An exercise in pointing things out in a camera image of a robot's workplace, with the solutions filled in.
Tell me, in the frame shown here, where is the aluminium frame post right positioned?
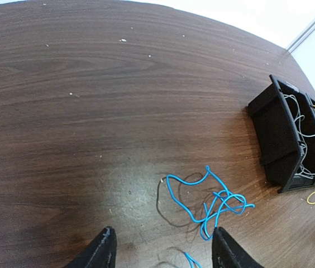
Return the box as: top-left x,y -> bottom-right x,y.
285,18 -> 315,53

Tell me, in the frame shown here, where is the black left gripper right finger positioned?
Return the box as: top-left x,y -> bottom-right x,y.
212,227 -> 263,268

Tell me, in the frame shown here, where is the black three-compartment bin tray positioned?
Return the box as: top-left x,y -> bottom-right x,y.
247,75 -> 315,193

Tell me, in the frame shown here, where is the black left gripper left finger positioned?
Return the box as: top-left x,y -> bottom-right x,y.
68,226 -> 117,268

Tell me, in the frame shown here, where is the blue cable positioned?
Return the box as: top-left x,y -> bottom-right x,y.
184,251 -> 203,268
165,165 -> 256,241

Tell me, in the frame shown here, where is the grey cable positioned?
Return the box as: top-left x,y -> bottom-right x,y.
281,93 -> 315,179

